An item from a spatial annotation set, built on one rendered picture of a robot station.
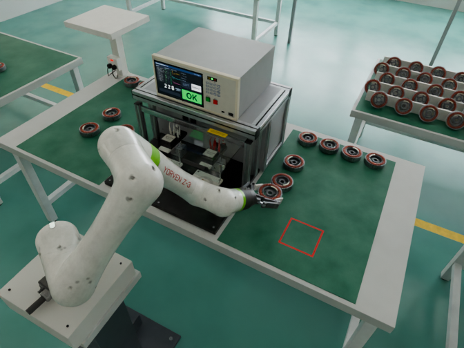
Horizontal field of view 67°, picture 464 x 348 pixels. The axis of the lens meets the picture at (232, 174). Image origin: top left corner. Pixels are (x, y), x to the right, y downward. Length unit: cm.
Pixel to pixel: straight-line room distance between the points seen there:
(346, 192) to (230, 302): 96
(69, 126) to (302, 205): 144
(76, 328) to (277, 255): 80
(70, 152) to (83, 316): 103
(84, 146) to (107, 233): 118
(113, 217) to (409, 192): 149
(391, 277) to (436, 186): 183
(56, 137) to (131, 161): 135
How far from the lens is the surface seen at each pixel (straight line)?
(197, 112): 163
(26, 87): 287
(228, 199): 126
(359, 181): 194
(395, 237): 176
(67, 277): 113
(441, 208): 317
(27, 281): 150
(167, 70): 166
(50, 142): 224
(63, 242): 122
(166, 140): 179
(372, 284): 157
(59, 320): 138
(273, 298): 228
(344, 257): 160
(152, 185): 92
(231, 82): 149
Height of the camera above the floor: 202
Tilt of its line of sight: 44 degrees down
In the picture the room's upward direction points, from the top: 2 degrees clockwise
